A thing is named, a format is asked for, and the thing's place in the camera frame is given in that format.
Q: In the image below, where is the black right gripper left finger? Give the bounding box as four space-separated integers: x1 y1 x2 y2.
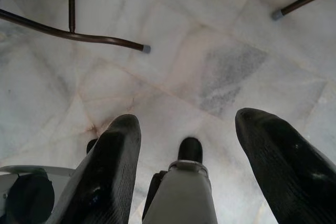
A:
52 113 142 224

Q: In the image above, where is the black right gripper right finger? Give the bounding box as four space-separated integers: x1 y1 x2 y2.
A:
235 107 336 224

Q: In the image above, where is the black robot left foot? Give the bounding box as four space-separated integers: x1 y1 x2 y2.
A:
86 137 98 154

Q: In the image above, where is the black robot foot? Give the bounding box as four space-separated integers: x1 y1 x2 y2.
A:
177 137 204 162
86 137 98 154

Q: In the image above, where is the grey robot right leg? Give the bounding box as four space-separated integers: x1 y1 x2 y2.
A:
141 159 220 224

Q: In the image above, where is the black robot right foot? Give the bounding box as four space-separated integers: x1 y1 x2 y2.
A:
177 137 204 162

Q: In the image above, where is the brown metal chair leg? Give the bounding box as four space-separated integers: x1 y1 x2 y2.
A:
271 0 336 22

